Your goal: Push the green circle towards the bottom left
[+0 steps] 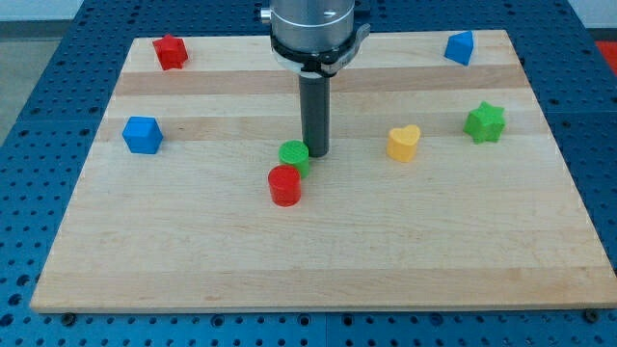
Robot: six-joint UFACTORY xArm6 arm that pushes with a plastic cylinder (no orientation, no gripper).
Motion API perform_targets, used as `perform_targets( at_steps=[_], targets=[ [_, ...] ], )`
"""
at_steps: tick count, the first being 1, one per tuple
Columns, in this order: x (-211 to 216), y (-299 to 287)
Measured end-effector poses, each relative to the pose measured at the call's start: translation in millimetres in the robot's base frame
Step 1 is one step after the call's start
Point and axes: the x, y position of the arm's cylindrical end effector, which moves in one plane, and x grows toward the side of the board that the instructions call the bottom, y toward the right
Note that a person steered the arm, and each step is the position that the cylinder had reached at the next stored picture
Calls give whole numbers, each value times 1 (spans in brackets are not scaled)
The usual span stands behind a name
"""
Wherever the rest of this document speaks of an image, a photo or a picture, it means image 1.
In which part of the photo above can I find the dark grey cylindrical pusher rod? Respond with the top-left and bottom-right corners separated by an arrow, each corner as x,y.
299,76 -> 330,157

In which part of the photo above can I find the green cylinder block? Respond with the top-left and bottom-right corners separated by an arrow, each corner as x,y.
278,140 -> 310,178

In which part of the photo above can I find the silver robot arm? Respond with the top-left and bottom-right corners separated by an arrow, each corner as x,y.
259,0 -> 370,157

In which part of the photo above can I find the red cylinder block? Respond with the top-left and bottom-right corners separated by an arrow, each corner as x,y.
267,165 -> 302,207

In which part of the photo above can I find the yellow heart block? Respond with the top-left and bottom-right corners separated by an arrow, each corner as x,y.
387,124 -> 421,162

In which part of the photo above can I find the red star block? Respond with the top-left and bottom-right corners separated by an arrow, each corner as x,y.
152,34 -> 188,70

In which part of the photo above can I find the blue triangular block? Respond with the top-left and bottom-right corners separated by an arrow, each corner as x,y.
443,31 -> 474,66

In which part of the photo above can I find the wooden board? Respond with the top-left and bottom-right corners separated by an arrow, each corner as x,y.
31,30 -> 616,314

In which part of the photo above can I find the green star block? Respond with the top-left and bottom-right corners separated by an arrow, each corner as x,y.
463,101 -> 506,144

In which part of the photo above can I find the blue hexagon block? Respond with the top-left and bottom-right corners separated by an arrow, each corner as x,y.
122,116 -> 163,154

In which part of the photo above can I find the black bolt left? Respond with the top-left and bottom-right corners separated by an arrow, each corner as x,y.
60,312 -> 76,327

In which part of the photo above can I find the black bolt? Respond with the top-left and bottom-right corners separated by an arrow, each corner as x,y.
582,309 -> 600,324
60,312 -> 76,327

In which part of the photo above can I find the black bolt right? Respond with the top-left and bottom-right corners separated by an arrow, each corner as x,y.
582,309 -> 600,324

